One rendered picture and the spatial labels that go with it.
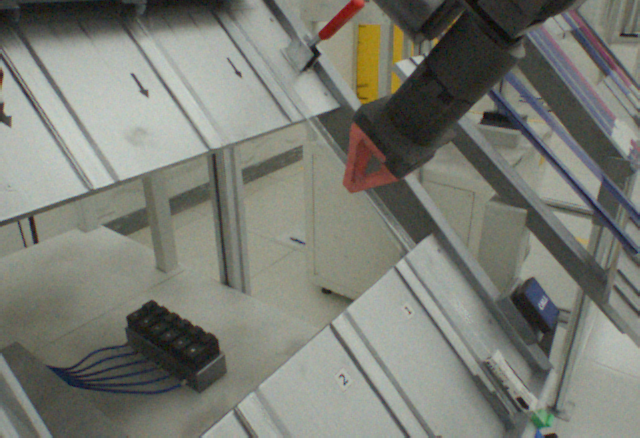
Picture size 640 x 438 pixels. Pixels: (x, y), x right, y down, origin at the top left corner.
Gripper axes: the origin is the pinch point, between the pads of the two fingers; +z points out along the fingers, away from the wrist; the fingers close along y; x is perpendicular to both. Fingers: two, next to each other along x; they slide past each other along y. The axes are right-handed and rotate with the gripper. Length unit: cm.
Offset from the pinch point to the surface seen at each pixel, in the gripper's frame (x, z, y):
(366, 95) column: -89, 151, -274
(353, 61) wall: -112, 138, -270
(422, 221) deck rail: 7.4, 2.5, -7.9
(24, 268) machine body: -33, 67, 9
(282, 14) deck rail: -21.7, -1.5, -8.1
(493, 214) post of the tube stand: 13.5, 6.9, -29.6
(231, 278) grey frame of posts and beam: -6.2, 42.6, -10.1
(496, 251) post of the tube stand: 18.3, 10.8, -29.6
